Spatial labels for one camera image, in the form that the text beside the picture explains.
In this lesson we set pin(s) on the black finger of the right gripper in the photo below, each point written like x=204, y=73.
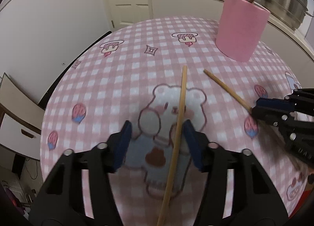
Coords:
x=277, y=116

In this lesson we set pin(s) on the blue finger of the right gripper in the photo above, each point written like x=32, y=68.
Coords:
x=277, y=104

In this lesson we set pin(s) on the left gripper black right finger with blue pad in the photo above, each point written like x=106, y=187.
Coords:
x=255, y=198

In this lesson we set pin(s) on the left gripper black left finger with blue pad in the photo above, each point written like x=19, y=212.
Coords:
x=60, y=200

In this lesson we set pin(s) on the wooden chopstick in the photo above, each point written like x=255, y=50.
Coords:
x=231, y=92
x=175, y=154

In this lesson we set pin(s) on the white kitchen counter cabinet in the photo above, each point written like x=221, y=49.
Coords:
x=286, y=42

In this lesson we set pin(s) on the pink cylindrical utensil cup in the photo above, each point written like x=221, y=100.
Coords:
x=240, y=28

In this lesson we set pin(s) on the white side cabinet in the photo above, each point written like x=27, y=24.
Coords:
x=21, y=121

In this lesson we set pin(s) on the stainless steel steamer pot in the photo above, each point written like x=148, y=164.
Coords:
x=290, y=12

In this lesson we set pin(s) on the pink checkered tablecloth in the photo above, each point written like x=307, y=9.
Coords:
x=134, y=75

